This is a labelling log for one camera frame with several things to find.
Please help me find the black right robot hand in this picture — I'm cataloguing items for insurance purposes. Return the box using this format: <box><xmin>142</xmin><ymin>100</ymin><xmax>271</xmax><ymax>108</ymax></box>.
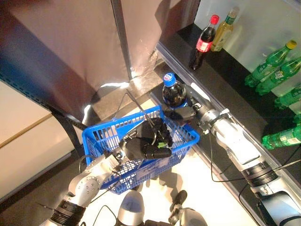
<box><xmin>163</xmin><ymin>82</ymin><xmax>211</xmax><ymax>126</ymax></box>

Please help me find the black metal post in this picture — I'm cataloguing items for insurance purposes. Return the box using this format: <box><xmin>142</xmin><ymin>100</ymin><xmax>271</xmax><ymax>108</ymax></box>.
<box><xmin>110</xmin><ymin>0</ymin><xmax>136</xmax><ymax>78</ymax></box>

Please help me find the small yellow tea bottle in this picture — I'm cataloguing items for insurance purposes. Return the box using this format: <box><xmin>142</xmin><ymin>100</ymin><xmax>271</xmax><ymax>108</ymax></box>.
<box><xmin>210</xmin><ymin>6</ymin><xmax>240</xmax><ymax>52</ymax></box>

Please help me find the blue plastic shopping basket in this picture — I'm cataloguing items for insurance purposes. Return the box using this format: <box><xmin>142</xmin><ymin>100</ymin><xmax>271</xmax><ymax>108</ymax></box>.
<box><xmin>81</xmin><ymin>89</ymin><xmax>200</xmax><ymax>195</ymax></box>

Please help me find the black shelf board clear rail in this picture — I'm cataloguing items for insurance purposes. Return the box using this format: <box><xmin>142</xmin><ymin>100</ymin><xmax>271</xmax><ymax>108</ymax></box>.
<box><xmin>149</xmin><ymin>68</ymin><xmax>278</xmax><ymax>226</ymax></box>
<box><xmin>155</xmin><ymin>24</ymin><xmax>301</xmax><ymax>186</ymax></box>

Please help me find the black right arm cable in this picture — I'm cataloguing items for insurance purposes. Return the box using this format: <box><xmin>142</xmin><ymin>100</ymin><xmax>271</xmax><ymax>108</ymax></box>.
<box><xmin>208</xmin><ymin>135</ymin><xmax>250</xmax><ymax>183</ymax></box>

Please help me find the perforated dark shelf upright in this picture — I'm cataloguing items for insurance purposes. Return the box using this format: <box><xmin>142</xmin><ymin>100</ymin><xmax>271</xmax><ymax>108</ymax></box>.
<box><xmin>0</xmin><ymin>70</ymin><xmax>87</xmax><ymax>151</ymax></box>

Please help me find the Coca-Cola bottle red cap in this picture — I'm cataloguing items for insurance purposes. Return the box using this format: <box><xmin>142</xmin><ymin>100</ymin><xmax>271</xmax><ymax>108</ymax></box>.
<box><xmin>189</xmin><ymin>14</ymin><xmax>221</xmax><ymax>71</ymax></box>

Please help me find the small Pepsi bottle blue cap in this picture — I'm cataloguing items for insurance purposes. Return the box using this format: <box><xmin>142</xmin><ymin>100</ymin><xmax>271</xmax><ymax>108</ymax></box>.
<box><xmin>161</xmin><ymin>72</ymin><xmax>189</xmax><ymax>109</ymax></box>

